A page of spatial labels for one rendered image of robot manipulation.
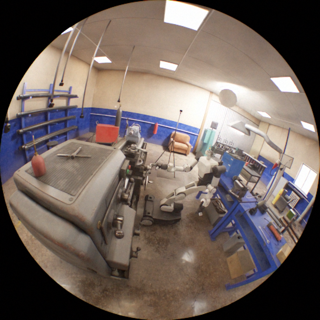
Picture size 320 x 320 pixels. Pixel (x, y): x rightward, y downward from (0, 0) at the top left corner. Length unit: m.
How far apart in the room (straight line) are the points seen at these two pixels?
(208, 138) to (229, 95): 2.19
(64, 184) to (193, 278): 1.74
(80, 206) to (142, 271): 1.37
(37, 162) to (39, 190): 0.11
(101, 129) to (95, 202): 4.02
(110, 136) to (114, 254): 4.03
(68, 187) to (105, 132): 4.01
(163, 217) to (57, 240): 1.65
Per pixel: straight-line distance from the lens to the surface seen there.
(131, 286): 1.62
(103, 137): 4.43
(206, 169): 1.46
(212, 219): 2.40
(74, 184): 0.45
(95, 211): 0.42
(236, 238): 2.03
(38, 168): 0.53
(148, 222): 1.85
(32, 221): 0.48
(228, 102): 4.42
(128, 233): 0.92
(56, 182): 0.48
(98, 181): 0.48
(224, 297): 2.08
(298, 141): 7.18
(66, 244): 0.40
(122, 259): 0.84
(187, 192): 1.70
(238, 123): 5.68
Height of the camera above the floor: 1.61
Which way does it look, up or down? 24 degrees down
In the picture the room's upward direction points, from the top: 15 degrees clockwise
